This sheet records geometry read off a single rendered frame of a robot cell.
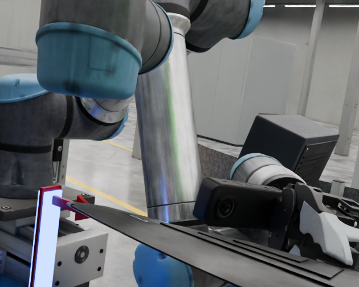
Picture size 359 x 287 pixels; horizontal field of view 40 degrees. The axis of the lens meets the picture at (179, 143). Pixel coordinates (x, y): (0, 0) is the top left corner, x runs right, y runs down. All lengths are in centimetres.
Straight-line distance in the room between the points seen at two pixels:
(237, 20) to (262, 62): 963
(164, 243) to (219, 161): 222
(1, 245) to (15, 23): 145
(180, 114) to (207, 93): 1009
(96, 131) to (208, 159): 161
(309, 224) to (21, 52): 199
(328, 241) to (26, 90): 68
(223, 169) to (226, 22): 178
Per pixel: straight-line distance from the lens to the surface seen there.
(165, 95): 63
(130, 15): 36
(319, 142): 105
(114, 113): 101
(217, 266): 32
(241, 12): 78
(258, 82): 1037
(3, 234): 100
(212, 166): 258
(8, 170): 99
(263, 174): 62
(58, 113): 100
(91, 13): 35
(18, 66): 234
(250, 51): 1009
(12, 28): 230
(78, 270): 95
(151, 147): 62
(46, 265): 51
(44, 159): 101
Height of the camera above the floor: 131
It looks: 8 degrees down
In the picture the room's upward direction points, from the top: 8 degrees clockwise
